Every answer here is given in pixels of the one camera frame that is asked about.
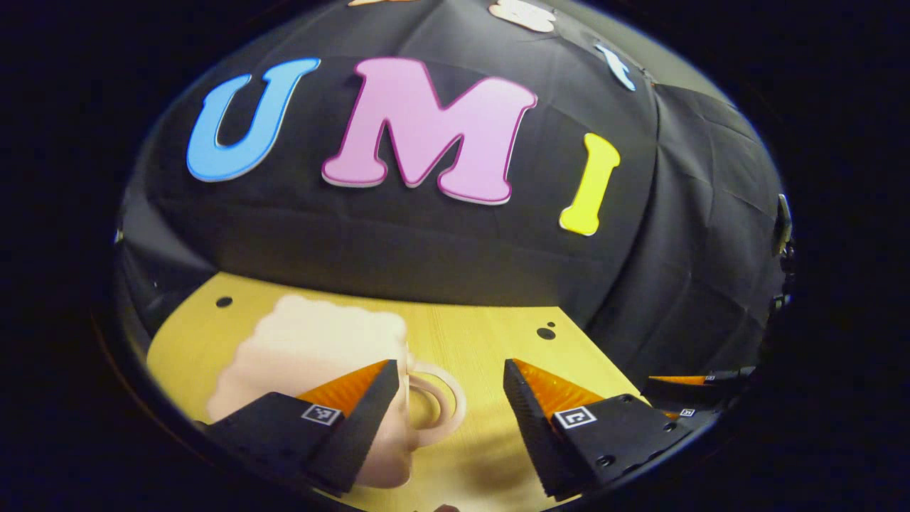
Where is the grey clamp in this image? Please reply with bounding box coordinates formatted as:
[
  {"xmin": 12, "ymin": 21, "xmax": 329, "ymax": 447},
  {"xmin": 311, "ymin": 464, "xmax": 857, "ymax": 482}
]
[{"xmin": 773, "ymin": 193, "xmax": 794, "ymax": 258}]

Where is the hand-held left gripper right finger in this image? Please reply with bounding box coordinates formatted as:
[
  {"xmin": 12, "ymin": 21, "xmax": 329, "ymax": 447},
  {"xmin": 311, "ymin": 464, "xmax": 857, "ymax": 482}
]
[{"xmin": 503, "ymin": 358, "xmax": 694, "ymax": 498}]

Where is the black backdrop cloth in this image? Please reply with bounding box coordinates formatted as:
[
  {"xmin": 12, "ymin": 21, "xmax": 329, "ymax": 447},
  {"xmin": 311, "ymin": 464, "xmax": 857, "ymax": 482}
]
[{"xmin": 117, "ymin": 0, "xmax": 793, "ymax": 385}]

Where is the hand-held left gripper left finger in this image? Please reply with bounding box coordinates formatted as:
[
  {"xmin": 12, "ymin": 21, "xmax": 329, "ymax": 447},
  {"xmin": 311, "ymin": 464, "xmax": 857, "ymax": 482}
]
[{"xmin": 203, "ymin": 359, "xmax": 401, "ymax": 497}]

